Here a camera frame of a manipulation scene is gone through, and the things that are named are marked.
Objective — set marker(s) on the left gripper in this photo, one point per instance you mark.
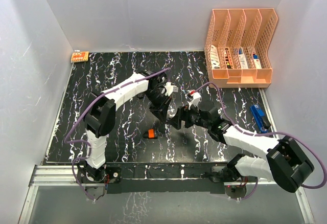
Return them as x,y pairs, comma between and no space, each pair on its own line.
161,110

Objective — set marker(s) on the blue black stapler tool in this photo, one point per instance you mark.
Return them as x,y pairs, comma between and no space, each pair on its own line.
260,118

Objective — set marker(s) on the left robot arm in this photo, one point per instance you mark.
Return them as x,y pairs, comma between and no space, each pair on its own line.
100,118

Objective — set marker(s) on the orange black padlock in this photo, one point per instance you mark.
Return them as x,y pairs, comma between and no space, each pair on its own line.
150,134

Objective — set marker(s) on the white box in organizer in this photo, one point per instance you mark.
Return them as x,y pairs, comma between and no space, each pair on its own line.
214,57

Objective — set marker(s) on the dark markers in organizer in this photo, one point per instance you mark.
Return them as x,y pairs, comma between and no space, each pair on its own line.
227,58

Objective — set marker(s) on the blue red white box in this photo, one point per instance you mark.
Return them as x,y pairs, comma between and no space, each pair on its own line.
256,61

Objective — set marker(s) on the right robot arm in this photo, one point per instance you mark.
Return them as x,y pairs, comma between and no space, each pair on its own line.
279,160

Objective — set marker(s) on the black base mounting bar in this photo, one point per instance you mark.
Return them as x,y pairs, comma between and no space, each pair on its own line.
173,177

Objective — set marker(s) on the orange plastic file organizer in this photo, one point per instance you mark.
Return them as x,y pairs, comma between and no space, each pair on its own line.
236,47

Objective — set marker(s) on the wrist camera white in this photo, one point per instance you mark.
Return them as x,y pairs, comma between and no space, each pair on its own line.
193,98
170,88

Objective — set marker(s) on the small orange card box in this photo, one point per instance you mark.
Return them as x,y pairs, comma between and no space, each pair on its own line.
79,57

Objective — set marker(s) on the white blue tube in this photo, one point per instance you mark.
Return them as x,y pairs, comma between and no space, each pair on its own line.
241,60

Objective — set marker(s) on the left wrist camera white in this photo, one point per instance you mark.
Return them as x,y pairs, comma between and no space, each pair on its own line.
170,88

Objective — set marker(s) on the black marble pattern mat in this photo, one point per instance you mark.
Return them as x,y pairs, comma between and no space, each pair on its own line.
125,143

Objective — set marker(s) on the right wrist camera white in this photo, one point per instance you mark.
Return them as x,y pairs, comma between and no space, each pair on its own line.
193,98

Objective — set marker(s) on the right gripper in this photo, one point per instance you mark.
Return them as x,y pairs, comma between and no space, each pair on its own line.
183,114

